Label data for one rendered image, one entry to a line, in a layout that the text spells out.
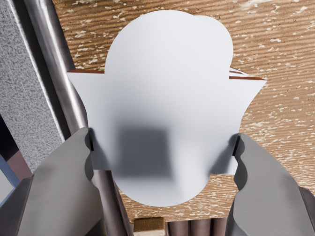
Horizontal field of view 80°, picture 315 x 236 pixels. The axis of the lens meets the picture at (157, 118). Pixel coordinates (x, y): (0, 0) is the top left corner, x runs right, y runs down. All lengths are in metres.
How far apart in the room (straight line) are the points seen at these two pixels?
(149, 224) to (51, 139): 0.23
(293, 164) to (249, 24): 0.23
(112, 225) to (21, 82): 0.33
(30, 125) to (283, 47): 0.36
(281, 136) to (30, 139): 0.39
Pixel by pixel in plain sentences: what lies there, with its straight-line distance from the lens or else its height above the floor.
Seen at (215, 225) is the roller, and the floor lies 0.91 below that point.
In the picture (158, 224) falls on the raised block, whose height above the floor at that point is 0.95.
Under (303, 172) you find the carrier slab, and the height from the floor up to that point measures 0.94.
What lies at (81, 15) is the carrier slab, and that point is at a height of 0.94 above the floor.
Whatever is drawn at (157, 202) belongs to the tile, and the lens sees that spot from 0.16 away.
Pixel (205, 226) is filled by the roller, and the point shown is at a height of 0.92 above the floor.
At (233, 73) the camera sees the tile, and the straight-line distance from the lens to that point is 0.20.
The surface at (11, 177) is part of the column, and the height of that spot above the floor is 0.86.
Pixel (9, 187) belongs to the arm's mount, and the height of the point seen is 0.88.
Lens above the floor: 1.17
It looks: 62 degrees down
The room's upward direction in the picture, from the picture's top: 178 degrees counter-clockwise
